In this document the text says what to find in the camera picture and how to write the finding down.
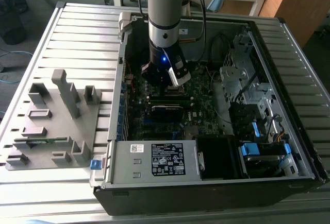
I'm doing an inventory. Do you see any CPU socket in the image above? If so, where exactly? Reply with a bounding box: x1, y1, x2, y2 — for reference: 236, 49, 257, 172
161, 86, 188, 96

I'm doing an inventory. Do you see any black graphics card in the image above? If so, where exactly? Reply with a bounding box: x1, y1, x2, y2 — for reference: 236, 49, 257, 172
151, 105, 184, 122

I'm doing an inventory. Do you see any green motherboard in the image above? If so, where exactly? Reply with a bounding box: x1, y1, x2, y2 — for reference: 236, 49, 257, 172
120, 58, 228, 142

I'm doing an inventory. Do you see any beige case latch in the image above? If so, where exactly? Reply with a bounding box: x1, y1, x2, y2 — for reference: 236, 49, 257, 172
118, 12, 133, 33

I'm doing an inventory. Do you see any metal drive cage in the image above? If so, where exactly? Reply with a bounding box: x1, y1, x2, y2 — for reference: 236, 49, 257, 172
219, 25, 279, 122

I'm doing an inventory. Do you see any silver chipset heat sink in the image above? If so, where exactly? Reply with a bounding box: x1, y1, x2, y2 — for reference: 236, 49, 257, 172
185, 125, 200, 140

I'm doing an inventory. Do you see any grey power supply unit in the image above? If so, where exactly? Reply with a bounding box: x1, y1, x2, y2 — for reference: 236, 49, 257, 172
110, 140, 201, 183

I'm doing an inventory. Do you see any grey parts rack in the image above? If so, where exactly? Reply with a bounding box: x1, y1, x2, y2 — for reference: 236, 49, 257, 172
5, 69, 103, 170

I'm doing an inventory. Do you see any blue disk carrier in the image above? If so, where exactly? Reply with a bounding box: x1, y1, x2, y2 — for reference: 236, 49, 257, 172
238, 143, 291, 163

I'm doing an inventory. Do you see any black PC case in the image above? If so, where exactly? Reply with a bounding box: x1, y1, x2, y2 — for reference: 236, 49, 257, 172
89, 11, 329, 217

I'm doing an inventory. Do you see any black hard disk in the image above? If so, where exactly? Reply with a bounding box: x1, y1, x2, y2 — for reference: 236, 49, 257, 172
243, 156, 283, 179

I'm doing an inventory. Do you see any black waste bin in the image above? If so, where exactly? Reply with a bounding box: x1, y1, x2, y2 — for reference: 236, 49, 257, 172
0, 12, 28, 46

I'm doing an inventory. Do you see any wooden cabinet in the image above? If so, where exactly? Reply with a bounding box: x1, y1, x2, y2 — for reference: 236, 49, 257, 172
259, 0, 330, 49

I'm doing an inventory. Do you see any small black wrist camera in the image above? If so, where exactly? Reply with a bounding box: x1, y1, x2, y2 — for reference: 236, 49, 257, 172
140, 63, 156, 78

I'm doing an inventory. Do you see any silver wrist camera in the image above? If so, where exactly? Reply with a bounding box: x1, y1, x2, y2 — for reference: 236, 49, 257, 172
167, 65, 192, 89

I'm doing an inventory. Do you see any black cable loop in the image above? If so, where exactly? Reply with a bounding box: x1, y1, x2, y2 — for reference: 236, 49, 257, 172
209, 32, 230, 65

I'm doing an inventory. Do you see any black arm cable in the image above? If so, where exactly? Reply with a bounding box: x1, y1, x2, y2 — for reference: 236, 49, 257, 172
180, 0, 207, 43

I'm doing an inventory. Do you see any coloured wire bundle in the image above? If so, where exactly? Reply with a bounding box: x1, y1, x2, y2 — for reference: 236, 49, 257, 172
273, 130, 287, 143

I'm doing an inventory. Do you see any blue floor cable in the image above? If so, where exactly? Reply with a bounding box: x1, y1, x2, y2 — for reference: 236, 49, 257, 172
0, 50, 34, 84

